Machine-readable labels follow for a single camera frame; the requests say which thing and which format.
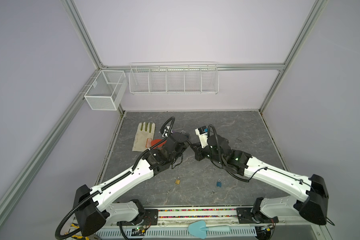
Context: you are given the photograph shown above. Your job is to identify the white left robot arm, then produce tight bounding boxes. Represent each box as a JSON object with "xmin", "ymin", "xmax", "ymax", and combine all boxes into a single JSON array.
[{"xmin": 55, "ymin": 117, "xmax": 190, "ymax": 240}]

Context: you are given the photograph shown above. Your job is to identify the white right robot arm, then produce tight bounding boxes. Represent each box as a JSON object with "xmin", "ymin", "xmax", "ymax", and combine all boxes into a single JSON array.
[{"xmin": 191, "ymin": 125, "xmax": 331, "ymax": 226}]

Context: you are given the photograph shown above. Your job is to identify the red rubber glove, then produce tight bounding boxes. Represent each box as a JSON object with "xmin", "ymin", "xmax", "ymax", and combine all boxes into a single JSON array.
[{"xmin": 146, "ymin": 138, "xmax": 165, "ymax": 149}]

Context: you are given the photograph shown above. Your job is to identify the cream and green work glove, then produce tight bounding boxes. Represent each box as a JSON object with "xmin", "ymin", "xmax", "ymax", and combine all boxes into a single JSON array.
[{"xmin": 132, "ymin": 122, "xmax": 156, "ymax": 152}]

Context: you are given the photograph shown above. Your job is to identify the brass padlock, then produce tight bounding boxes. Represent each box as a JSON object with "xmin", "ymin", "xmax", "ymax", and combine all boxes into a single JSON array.
[{"xmin": 175, "ymin": 177, "xmax": 181, "ymax": 185}]

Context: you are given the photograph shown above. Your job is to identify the teal garden trowel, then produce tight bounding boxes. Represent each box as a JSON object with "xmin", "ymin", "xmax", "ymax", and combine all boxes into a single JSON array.
[{"xmin": 188, "ymin": 221, "xmax": 231, "ymax": 239}]

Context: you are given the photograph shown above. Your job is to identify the white mesh box basket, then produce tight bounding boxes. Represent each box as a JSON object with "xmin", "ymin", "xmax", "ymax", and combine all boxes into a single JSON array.
[{"xmin": 84, "ymin": 70, "xmax": 128, "ymax": 111}]

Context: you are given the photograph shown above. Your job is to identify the yellow black pliers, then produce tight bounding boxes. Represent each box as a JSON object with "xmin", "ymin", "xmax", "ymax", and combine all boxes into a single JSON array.
[{"xmin": 62, "ymin": 222, "xmax": 91, "ymax": 240}]

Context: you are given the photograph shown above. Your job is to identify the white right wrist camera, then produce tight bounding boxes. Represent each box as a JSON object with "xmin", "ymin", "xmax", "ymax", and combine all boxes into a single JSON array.
[{"xmin": 195, "ymin": 126, "xmax": 208, "ymax": 149}]

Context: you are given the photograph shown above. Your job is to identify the white wire shelf basket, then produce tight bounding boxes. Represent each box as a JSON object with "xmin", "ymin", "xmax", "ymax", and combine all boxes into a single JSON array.
[{"xmin": 129, "ymin": 62, "xmax": 220, "ymax": 95}]

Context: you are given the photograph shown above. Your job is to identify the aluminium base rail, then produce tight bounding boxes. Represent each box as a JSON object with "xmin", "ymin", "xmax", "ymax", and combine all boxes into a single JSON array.
[{"xmin": 68, "ymin": 204, "xmax": 325, "ymax": 227}]

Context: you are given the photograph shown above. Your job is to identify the white slotted cable duct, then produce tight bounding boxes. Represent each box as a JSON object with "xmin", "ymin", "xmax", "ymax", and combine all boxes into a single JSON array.
[{"xmin": 95, "ymin": 226, "xmax": 257, "ymax": 240}]

